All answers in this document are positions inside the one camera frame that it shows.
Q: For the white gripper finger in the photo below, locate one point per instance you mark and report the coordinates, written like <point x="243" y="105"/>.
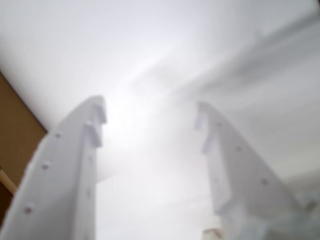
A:
<point x="57" y="187"/>
<point x="237" y="180"/>

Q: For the brown cardboard box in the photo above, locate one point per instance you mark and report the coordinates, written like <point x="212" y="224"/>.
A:
<point x="17" y="130"/>

